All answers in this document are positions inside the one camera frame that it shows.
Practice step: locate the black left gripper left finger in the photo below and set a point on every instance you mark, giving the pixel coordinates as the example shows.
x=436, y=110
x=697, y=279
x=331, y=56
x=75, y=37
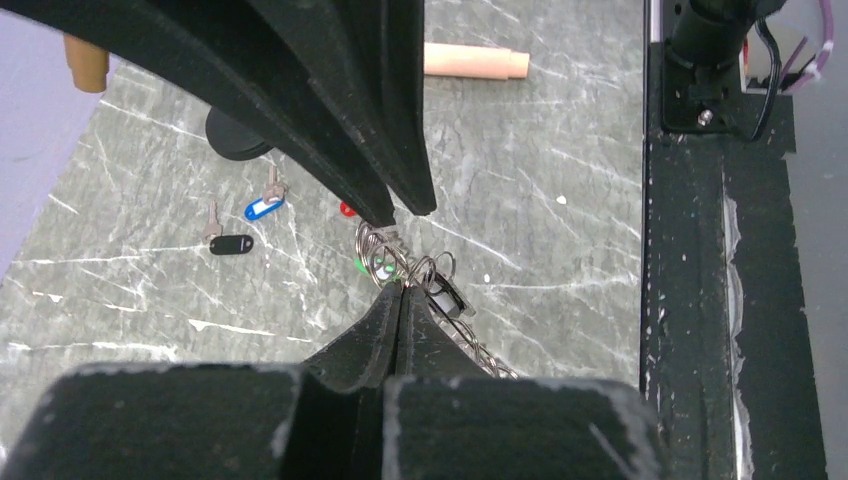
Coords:
x=321, y=419

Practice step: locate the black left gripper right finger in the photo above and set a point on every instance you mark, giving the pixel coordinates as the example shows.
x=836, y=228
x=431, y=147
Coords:
x=480, y=427

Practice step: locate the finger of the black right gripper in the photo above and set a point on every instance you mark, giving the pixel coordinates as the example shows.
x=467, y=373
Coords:
x=365, y=63
x=224, y=55

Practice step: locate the metal disc with keyrings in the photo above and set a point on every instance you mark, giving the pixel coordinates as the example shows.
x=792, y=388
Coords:
x=414, y=271

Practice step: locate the pink toy microphone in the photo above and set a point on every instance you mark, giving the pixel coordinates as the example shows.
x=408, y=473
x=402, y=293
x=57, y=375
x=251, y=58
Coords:
x=474, y=62

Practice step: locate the black microphone stand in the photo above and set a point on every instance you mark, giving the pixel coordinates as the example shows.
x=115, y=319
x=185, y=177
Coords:
x=231, y=140

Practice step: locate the black tag on key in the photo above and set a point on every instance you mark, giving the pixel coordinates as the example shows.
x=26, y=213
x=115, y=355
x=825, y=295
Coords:
x=447, y=299

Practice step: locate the silver key on blue tag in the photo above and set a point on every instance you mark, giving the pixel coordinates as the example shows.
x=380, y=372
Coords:
x=275, y=190

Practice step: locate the blue key tag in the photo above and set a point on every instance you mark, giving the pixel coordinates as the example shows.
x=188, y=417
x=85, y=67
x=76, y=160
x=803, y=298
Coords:
x=259, y=208

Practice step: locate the red key tag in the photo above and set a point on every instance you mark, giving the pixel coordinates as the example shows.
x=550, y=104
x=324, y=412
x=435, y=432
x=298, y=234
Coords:
x=346, y=210

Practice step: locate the green key tag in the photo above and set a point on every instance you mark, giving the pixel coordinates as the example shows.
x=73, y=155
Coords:
x=383, y=273

